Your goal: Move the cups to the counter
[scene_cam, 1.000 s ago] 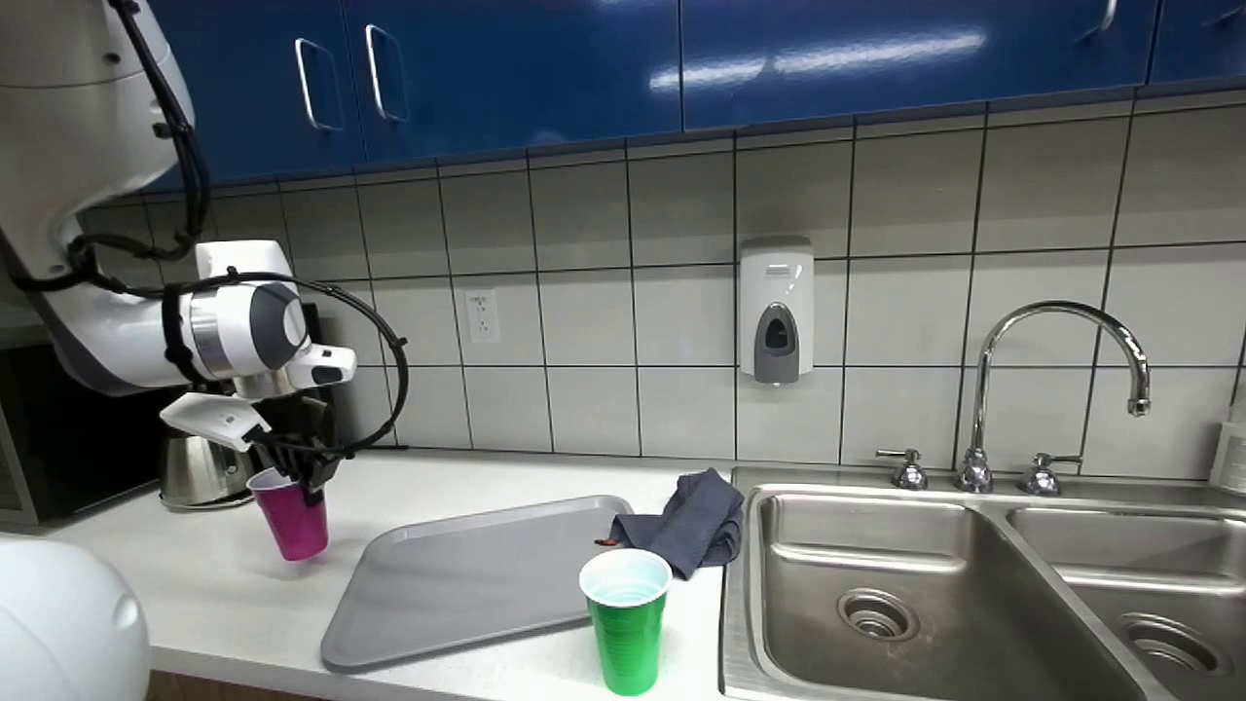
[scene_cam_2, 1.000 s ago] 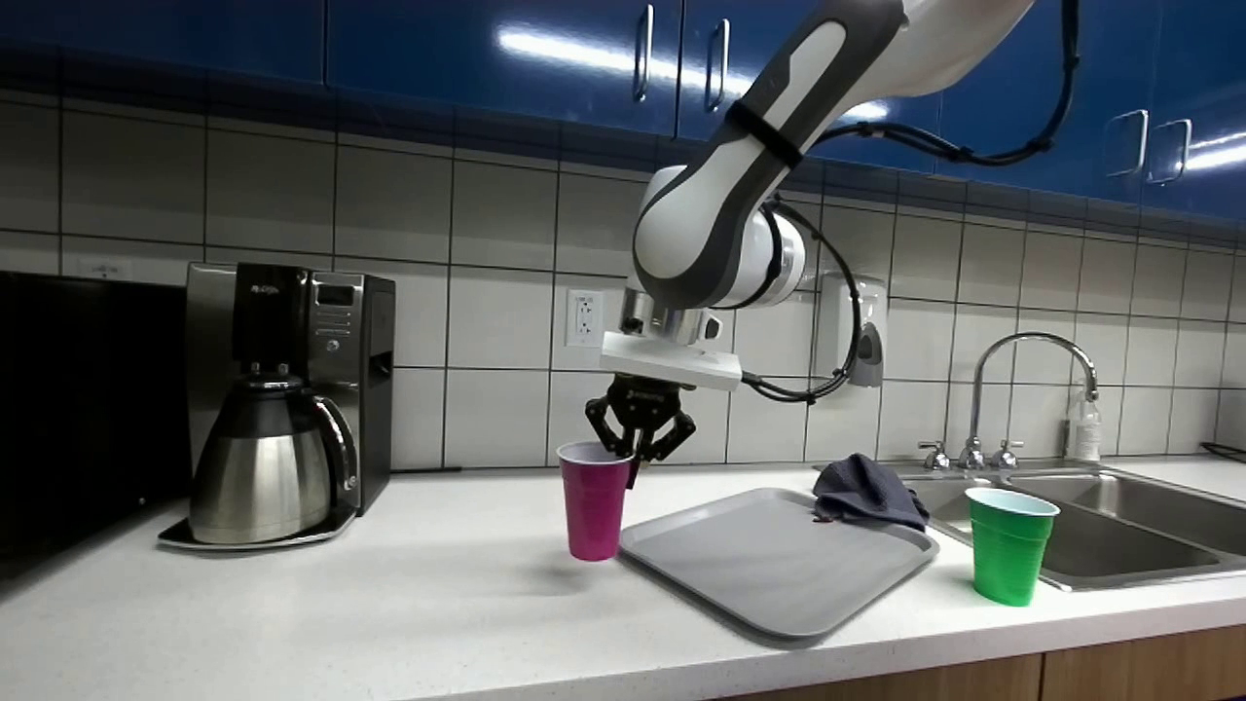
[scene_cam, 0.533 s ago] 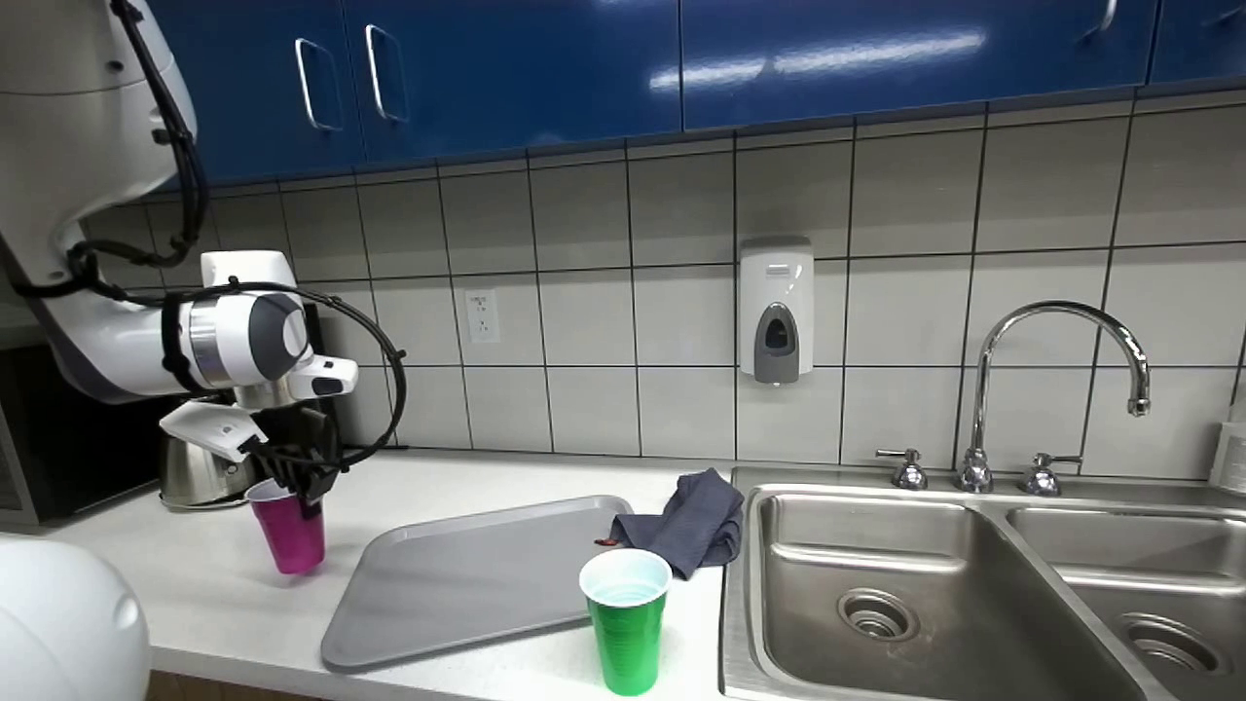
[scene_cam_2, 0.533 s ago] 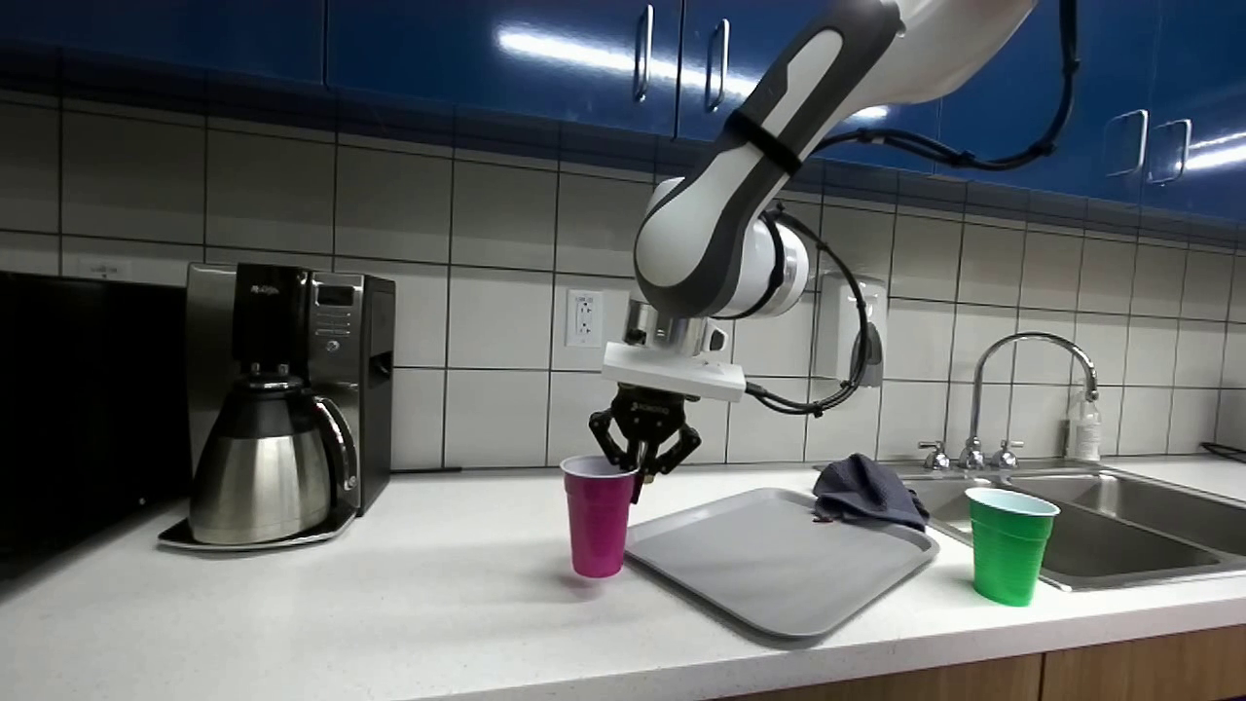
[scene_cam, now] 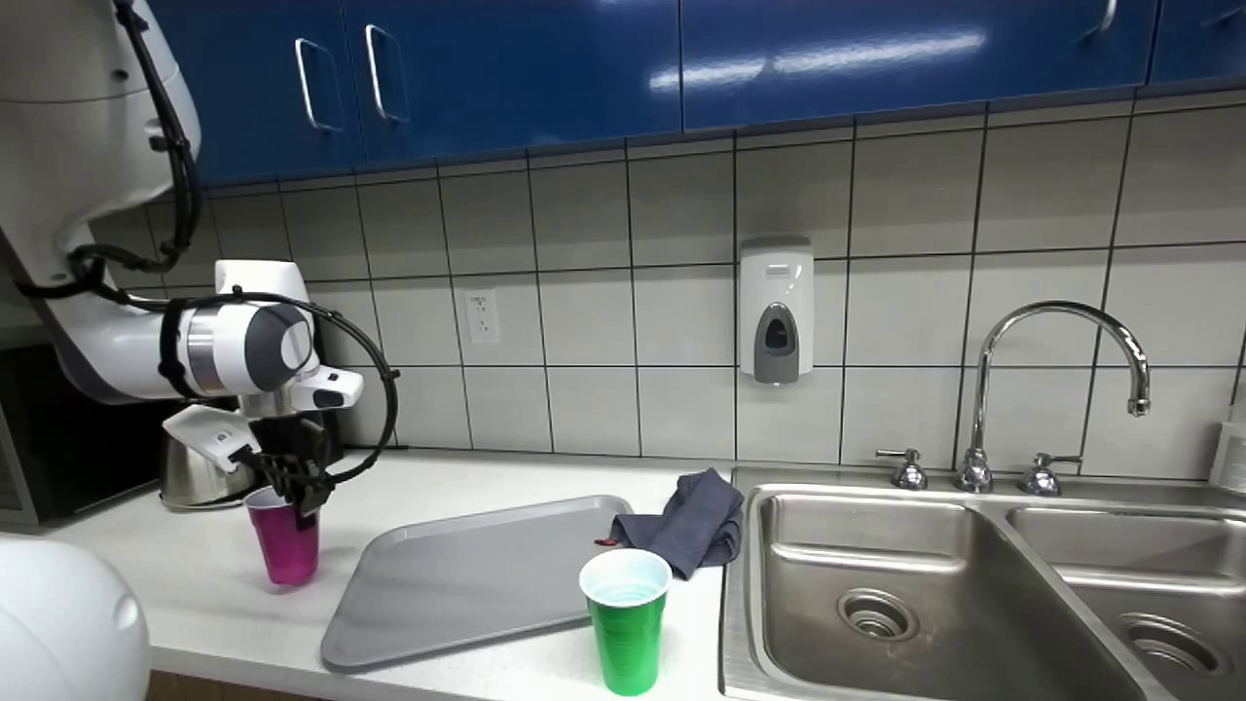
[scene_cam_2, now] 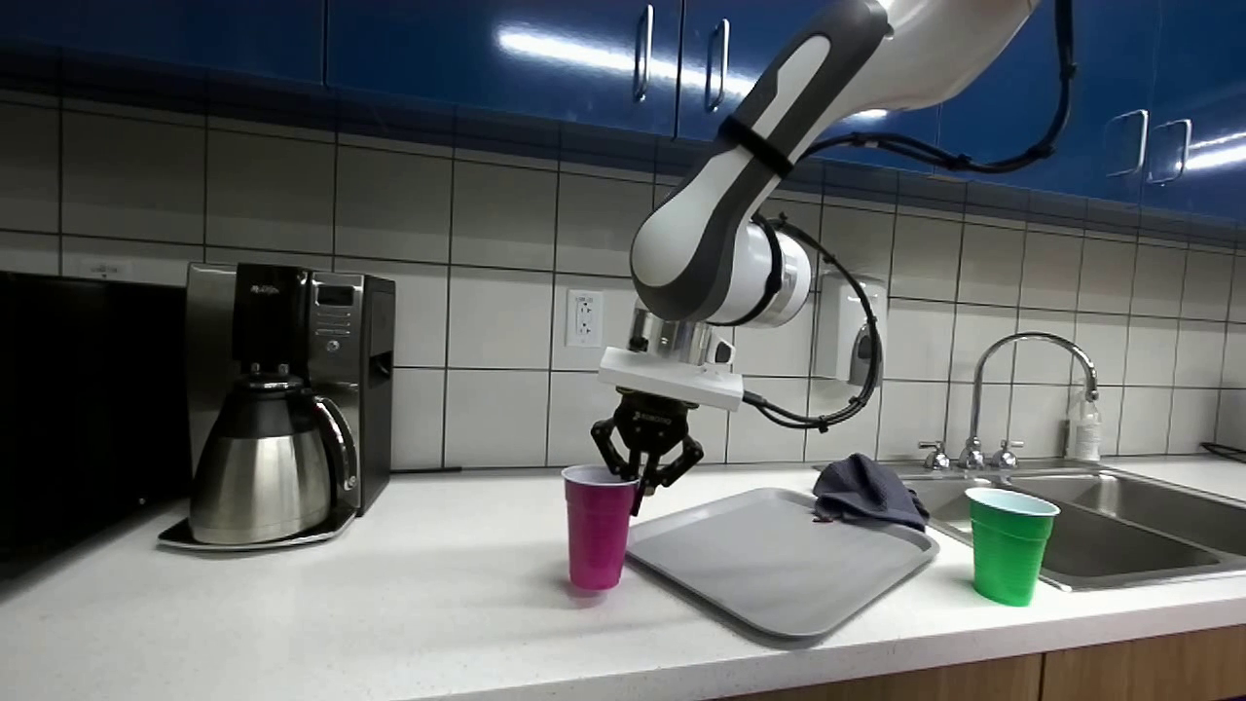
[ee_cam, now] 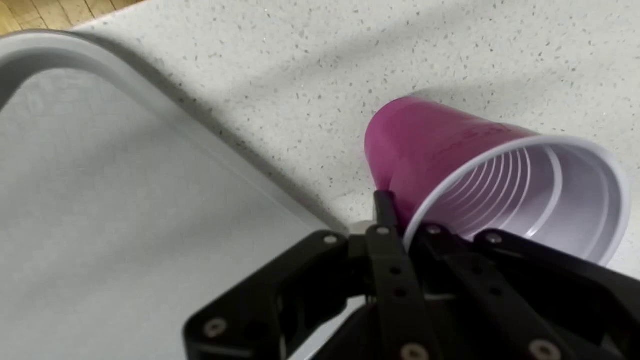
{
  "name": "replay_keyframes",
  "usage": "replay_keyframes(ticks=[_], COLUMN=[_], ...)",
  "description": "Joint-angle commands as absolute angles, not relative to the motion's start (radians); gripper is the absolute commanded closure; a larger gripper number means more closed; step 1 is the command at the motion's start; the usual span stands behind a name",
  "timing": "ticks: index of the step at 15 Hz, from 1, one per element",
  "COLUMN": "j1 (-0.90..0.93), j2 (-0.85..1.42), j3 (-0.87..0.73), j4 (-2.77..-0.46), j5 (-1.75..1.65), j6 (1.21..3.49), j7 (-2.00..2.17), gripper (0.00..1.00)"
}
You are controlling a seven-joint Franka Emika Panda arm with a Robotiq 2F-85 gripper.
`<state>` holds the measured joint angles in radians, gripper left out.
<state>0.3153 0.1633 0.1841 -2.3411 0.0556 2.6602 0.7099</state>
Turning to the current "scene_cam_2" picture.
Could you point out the silver coffee pot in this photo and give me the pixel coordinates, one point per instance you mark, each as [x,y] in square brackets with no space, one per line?
[372,391]

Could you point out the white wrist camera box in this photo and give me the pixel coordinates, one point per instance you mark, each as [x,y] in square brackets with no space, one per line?
[669,381]

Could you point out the grey plastic tray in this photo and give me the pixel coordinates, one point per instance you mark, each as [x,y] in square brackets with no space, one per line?
[779,568]

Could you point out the stainless steel carafe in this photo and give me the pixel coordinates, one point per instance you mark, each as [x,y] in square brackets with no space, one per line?
[265,472]

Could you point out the white wall outlet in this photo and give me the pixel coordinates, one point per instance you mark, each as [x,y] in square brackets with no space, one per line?
[587,321]

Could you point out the wooden base cabinet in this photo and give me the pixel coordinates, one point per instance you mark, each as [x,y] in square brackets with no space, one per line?
[1141,667]

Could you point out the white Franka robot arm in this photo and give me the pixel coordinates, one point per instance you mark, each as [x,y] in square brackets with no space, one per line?
[726,197]

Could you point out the magenta plastic cup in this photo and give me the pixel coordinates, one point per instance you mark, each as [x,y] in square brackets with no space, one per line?
[596,541]

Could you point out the stainless steel double sink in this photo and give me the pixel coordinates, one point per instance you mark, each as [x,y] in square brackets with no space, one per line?
[1130,530]

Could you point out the chrome gooseneck faucet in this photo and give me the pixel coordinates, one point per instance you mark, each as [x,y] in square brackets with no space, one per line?
[977,416]

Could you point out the green plastic cup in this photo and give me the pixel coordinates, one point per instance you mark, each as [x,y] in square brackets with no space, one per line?
[1009,559]

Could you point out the black microwave oven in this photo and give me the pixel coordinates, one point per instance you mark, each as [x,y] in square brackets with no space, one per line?
[80,416]

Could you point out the clear soap bottle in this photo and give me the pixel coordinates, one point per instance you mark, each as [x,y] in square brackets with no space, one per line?
[1084,433]

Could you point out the blue glossy upper cabinets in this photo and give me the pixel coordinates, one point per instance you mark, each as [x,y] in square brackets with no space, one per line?
[391,53]

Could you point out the white wall soap dispenser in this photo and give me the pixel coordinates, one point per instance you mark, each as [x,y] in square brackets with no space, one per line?
[840,345]

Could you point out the dark grey cloth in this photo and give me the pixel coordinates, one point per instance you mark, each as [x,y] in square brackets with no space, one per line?
[864,491]

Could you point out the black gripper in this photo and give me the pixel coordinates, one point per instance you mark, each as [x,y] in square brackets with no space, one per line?
[648,424]

